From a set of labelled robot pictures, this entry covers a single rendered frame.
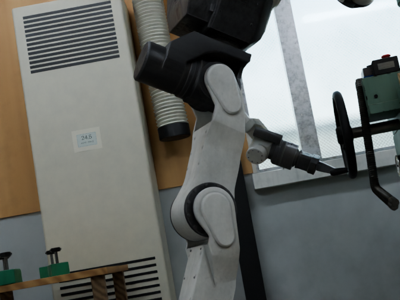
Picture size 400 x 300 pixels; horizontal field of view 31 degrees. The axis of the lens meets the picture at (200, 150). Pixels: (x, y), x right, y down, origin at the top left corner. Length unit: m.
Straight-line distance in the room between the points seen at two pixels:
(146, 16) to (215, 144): 1.73
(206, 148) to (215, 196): 0.14
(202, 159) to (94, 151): 1.49
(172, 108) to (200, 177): 1.57
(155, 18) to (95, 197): 0.92
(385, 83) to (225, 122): 0.62
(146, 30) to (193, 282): 1.91
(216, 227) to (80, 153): 1.61
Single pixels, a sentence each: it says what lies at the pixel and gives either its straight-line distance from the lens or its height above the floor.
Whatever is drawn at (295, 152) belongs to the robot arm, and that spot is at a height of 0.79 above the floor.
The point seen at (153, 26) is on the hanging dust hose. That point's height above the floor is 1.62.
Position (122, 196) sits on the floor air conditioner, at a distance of 3.30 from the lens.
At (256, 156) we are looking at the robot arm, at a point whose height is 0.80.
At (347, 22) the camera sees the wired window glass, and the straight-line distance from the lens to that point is 3.85.
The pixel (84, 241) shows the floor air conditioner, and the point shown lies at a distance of 3.33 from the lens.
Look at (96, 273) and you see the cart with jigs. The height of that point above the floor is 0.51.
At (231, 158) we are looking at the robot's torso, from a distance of 1.94.
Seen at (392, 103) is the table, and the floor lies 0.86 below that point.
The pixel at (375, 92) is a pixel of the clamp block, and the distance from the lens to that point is 2.33.
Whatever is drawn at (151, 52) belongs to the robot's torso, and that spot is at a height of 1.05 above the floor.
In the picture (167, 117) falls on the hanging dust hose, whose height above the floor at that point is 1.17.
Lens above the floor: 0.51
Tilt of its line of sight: 8 degrees up
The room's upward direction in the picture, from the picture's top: 10 degrees counter-clockwise
